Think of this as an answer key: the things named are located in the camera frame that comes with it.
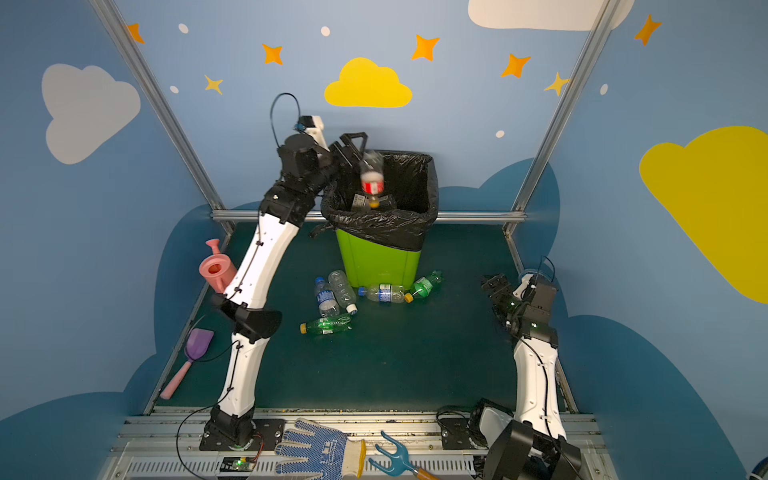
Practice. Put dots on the blue label bottle blue cap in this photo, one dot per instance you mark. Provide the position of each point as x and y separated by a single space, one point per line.
325 298

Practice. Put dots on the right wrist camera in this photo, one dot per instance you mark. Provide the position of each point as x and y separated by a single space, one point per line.
527 285

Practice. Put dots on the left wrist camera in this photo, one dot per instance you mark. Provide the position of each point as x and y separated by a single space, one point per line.
313 126

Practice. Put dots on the pink plastic watering can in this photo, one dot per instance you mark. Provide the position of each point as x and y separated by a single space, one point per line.
217 269

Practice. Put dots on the black bin liner bag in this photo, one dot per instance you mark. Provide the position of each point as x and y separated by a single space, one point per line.
404 218

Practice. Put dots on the green plastic bin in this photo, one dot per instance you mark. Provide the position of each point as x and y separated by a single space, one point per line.
367 263

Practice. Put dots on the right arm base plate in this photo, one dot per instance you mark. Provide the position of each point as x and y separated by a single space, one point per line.
459 433

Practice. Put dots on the clear crushed bottle white cap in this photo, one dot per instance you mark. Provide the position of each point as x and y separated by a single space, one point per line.
345 295

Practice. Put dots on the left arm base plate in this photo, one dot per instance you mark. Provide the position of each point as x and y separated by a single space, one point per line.
258 434

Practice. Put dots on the blue white knitted glove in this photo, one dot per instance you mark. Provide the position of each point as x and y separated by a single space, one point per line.
313 451

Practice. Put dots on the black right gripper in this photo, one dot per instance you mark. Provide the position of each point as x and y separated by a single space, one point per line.
498 291

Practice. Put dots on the green sprite bottle yellow cap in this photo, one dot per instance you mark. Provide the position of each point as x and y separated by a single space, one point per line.
327 325

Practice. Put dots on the left green circuit board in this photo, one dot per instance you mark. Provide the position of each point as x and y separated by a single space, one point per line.
243 465

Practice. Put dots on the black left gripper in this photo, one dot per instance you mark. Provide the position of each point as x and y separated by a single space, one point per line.
343 153

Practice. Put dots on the purple pink toy shovel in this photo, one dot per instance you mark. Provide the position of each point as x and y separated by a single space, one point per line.
195 348

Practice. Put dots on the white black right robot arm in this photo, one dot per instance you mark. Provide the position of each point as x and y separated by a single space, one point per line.
532 442

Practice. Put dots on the teal garden hand rake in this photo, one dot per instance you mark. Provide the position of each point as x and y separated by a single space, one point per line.
399 461

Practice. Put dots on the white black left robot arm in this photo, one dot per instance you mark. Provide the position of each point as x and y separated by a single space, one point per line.
281 213

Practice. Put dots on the red label yellow cap bottle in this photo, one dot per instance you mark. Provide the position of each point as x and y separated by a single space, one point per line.
372 177

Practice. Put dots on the blue cap water bottle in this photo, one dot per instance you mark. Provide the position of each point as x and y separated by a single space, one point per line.
383 293

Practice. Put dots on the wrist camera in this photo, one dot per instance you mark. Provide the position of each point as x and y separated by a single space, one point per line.
527 285
313 126

